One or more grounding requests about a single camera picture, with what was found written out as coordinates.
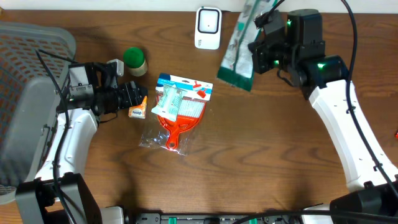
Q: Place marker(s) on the white barcode scanner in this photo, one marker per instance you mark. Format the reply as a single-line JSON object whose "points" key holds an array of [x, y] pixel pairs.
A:
{"points": [[208, 28]]}

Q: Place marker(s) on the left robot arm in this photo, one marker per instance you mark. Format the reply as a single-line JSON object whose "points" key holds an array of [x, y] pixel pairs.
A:
{"points": [[58, 193]]}

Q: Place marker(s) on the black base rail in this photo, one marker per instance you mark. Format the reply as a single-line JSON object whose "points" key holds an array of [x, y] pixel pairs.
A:
{"points": [[157, 218]]}

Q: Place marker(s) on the orange snack box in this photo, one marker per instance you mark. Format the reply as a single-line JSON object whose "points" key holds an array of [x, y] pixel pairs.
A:
{"points": [[138, 111]]}

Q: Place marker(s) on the green grip gloves package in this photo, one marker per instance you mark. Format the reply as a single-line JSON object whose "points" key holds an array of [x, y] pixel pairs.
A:
{"points": [[237, 67]]}

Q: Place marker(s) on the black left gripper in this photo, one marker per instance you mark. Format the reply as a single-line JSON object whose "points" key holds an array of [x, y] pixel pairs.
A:
{"points": [[131, 96]]}

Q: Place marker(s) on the red dustpan brush package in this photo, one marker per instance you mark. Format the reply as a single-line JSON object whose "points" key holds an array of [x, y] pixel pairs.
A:
{"points": [[176, 136]]}

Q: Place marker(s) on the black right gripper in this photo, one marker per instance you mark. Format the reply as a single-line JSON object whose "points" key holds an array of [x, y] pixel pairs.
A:
{"points": [[259, 58]]}

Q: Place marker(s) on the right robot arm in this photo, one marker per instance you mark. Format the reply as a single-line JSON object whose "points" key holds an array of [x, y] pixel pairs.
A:
{"points": [[295, 45]]}

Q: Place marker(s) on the green lid white jar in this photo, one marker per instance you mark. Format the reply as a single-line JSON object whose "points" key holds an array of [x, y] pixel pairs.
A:
{"points": [[135, 61]]}

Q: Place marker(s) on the grey plastic mesh basket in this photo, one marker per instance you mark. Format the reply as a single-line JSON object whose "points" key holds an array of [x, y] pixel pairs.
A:
{"points": [[29, 98]]}

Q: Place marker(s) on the pale green wipes packet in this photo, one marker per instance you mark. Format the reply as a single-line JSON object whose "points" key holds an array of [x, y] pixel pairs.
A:
{"points": [[169, 103]]}

